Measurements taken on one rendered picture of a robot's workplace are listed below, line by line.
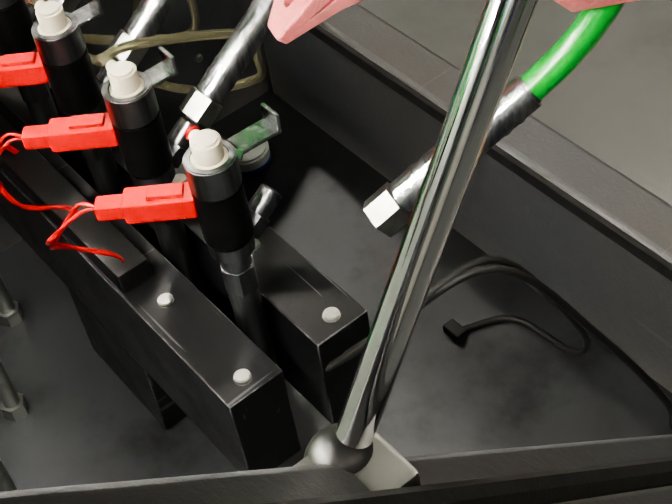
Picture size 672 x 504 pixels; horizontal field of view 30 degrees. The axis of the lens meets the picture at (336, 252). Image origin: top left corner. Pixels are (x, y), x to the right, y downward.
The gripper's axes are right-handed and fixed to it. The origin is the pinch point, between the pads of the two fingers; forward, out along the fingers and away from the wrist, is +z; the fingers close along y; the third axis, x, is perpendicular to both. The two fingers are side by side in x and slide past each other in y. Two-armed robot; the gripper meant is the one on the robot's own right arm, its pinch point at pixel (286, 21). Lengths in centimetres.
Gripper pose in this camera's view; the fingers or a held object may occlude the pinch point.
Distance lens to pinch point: 60.4
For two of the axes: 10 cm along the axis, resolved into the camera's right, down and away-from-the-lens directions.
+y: -7.1, -2.5, -6.5
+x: 3.9, 6.4, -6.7
